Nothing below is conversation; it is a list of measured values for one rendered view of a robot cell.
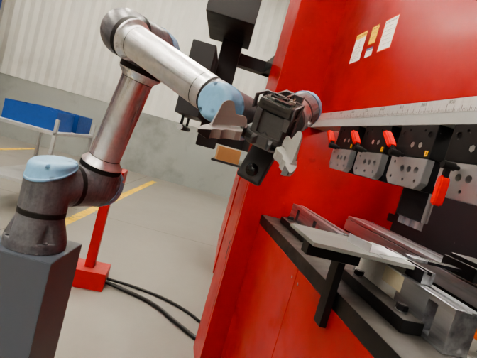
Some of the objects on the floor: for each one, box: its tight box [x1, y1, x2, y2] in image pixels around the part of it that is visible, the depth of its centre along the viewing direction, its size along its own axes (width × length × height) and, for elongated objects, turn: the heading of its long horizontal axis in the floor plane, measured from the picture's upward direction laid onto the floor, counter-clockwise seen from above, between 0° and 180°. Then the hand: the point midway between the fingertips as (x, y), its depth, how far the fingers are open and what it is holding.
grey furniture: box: [0, 116, 97, 183], centre depth 379 cm, size 90×67×95 cm
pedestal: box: [72, 168, 128, 292], centre depth 245 cm, size 20×25×83 cm
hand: (238, 156), depth 52 cm, fingers open, 14 cm apart
